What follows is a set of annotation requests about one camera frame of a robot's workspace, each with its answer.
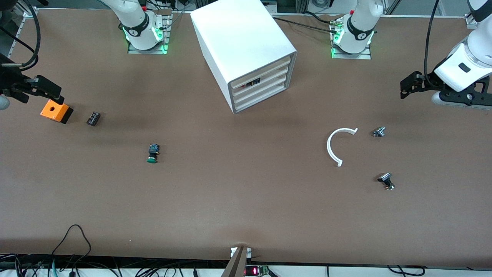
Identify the red display circuit board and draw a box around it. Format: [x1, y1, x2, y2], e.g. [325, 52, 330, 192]
[245, 265, 269, 277]

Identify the orange button enclosure box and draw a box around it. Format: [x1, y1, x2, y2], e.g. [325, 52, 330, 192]
[40, 99, 73, 124]

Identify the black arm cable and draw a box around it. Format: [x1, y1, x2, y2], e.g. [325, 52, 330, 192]
[423, 0, 442, 89]
[0, 0, 41, 72]

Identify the black looped cable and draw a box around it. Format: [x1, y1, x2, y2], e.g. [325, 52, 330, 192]
[50, 224, 93, 277]

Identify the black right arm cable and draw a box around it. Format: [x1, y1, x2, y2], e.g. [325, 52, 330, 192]
[0, 0, 41, 72]

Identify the camera mount post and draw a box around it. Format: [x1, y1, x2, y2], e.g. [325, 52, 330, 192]
[221, 246, 252, 277]

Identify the white curved plastic arc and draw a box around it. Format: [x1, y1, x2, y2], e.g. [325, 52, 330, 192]
[327, 128, 359, 168]

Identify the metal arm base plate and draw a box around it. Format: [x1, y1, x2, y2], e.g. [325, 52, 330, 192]
[128, 10, 172, 55]
[331, 19, 372, 60]

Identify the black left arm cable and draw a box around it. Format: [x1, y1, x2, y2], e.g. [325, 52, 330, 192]
[423, 0, 442, 89]

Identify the black table cable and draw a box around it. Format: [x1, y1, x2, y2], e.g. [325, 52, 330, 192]
[272, 16, 339, 32]

